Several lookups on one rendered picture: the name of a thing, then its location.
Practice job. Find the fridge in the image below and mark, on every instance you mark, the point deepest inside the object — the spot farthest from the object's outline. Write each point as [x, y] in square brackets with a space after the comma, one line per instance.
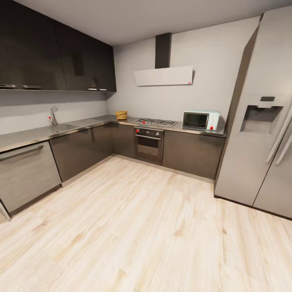
[256, 163]

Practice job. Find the microwave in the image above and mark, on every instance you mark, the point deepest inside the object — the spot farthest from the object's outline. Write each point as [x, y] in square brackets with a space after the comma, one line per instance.
[200, 119]

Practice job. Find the oven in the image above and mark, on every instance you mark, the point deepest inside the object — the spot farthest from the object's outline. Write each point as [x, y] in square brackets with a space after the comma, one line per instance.
[149, 142]

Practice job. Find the range hood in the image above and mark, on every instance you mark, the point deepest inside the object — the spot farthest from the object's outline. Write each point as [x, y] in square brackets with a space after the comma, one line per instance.
[163, 74]

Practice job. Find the cabinet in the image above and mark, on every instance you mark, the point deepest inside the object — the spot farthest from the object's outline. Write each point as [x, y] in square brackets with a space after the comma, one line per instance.
[29, 56]
[87, 63]

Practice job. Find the burner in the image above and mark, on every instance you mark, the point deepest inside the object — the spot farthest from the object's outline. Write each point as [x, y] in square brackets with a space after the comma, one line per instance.
[164, 123]

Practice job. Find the popcorn bag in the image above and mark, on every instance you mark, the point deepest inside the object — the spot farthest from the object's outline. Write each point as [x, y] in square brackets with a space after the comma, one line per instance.
[121, 115]

